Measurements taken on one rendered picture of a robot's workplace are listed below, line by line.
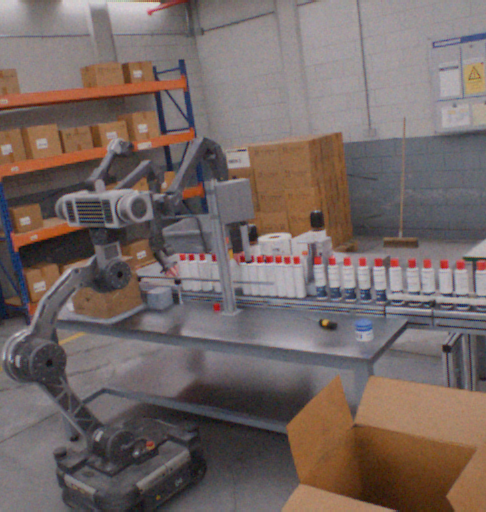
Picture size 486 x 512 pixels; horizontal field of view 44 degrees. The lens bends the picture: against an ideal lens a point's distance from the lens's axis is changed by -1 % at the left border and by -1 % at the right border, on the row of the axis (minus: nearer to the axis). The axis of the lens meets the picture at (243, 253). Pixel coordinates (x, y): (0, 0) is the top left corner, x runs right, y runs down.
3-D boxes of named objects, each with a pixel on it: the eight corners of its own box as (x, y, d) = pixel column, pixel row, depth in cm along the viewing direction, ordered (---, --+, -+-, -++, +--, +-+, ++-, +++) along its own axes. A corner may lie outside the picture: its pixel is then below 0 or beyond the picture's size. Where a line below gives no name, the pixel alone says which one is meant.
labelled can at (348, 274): (358, 298, 280) (354, 256, 275) (354, 302, 276) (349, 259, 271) (348, 298, 283) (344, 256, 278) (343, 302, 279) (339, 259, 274)
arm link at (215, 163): (198, 148, 298) (214, 147, 291) (205, 143, 302) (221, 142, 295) (223, 225, 316) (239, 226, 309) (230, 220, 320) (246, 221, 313)
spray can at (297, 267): (308, 295, 295) (303, 255, 290) (303, 299, 291) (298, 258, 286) (299, 295, 298) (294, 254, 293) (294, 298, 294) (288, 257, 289)
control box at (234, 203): (255, 218, 292) (249, 179, 287) (221, 225, 287) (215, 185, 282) (247, 215, 301) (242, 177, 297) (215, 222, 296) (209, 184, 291)
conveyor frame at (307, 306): (394, 309, 274) (394, 299, 273) (385, 317, 265) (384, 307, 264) (135, 290, 369) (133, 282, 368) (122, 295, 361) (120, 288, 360)
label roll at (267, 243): (293, 262, 359) (290, 238, 356) (260, 266, 362) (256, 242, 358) (294, 254, 378) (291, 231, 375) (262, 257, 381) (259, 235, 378)
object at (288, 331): (465, 264, 331) (464, 260, 330) (370, 363, 228) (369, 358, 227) (176, 256, 452) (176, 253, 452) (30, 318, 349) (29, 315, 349)
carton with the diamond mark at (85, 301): (142, 304, 331) (133, 256, 325) (108, 319, 314) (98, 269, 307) (108, 299, 350) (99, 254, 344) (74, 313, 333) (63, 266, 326)
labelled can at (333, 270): (344, 297, 284) (339, 255, 279) (339, 301, 280) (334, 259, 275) (334, 297, 287) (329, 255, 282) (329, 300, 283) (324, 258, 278)
